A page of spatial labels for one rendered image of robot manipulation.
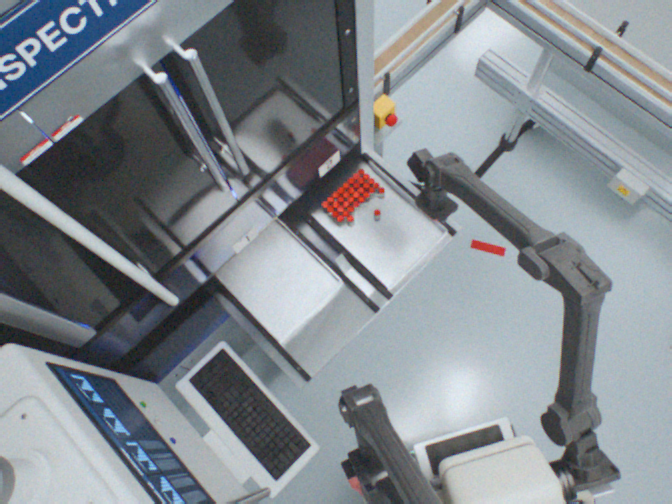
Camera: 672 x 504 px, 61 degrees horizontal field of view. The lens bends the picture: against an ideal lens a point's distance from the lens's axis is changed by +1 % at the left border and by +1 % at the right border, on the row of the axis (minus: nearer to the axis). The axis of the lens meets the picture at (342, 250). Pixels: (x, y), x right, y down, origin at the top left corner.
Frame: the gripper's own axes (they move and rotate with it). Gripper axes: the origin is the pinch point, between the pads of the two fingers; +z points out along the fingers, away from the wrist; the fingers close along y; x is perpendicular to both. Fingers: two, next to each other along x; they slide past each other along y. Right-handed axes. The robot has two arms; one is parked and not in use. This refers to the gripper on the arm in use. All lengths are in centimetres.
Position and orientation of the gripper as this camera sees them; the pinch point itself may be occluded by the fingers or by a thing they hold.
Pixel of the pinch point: (436, 217)
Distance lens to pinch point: 160.5
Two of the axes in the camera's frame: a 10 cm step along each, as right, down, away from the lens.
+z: 1.7, 4.0, 9.0
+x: -7.1, 6.8, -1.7
